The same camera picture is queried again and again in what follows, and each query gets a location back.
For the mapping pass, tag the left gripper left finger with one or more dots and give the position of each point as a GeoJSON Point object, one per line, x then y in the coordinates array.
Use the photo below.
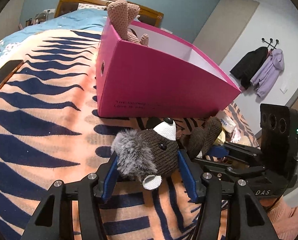
{"type": "Point", "coordinates": [52, 219]}

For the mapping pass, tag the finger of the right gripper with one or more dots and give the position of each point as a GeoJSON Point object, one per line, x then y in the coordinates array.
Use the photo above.
{"type": "Point", "coordinates": [218, 151]}

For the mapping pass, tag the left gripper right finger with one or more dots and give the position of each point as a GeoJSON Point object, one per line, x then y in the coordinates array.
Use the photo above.
{"type": "Point", "coordinates": [246, 218]}

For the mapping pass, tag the pink white tissue pack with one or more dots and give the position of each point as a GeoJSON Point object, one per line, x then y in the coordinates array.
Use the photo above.
{"type": "Point", "coordinates": [227, 123]}

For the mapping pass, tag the brown knitted raccoon toy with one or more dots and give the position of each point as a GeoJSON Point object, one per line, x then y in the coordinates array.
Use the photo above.
{"type": "Point", "coordinates": [150, 155]}

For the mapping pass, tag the pink cardboard storage box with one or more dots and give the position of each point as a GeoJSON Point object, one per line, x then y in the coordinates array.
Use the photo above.
{"type": "Point", "coordinates": [168, 78]}

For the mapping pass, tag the pink crochet teddy bear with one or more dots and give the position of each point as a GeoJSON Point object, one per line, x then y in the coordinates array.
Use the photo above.
{"type": "Point", "coordinates": [121, 14]}

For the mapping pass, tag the yellow tissue pack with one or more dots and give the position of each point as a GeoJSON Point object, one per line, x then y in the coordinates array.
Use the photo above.
{"type": "Point", "coordinates": [221, 139]}

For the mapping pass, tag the right hand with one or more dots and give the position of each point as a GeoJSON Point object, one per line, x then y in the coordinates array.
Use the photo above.
{"type": "Point", "coordinates": [269, 203]}

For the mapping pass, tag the pink knitted sweater sleeve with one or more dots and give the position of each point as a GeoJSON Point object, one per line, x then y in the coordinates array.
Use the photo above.
{"type": "Point", "coordinates": [284, 220]}

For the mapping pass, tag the black jacket on hook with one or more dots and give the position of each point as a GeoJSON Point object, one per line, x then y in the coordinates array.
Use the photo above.
{"type": "Point", "coordinates": [247, 67]}

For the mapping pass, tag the orange navy patterned blanket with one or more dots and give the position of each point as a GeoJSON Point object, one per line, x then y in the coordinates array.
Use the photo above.
{"type": "Point", "coordinates": [50, 128]}

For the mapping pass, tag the lilac hooded jacket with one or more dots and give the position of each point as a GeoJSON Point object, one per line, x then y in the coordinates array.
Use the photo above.
{"type": "Point", "coordinates": [268, 73]}

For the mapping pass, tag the blue floral duvet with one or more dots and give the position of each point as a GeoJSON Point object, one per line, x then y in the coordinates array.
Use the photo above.
{"type": "Point", "coordinates": [82, 19]}

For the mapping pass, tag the white floral pillow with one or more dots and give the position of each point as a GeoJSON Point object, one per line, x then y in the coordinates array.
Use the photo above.
{"type": "Point", "coordinates": [91, 6]}

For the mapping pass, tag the black right tracking camera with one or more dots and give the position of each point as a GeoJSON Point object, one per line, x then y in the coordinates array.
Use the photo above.
{"type": "Point", "coordinates": [279, 139]}

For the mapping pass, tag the black wall coat hook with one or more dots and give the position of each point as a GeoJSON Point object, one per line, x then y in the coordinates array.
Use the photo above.
{"type": "Point", "coordinates": [270, 43]}

